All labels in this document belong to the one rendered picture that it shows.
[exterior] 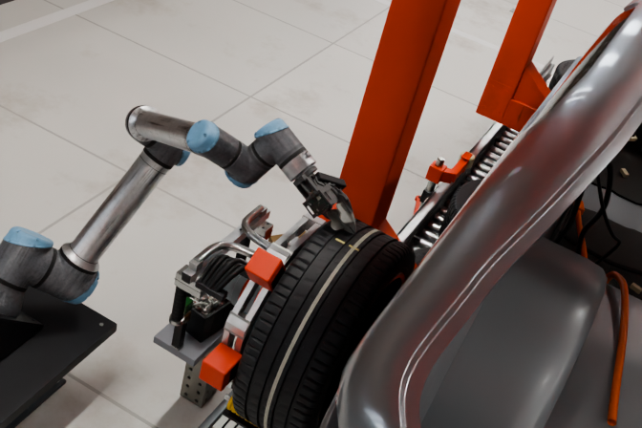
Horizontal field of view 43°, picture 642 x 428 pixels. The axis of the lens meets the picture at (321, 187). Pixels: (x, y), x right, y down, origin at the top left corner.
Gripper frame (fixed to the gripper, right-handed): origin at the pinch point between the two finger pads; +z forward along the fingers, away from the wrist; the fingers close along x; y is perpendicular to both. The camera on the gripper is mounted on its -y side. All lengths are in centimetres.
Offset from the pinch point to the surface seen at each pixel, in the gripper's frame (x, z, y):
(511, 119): -27, 12, -242
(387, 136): 5.4, -15.3, -41.7
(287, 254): -12.9, -5.5, 13.9
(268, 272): -12.3, -4.7, 25.7
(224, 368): -36, 8, 35
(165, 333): -89, -10, -7
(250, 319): -26.1, 2.0, 26.4
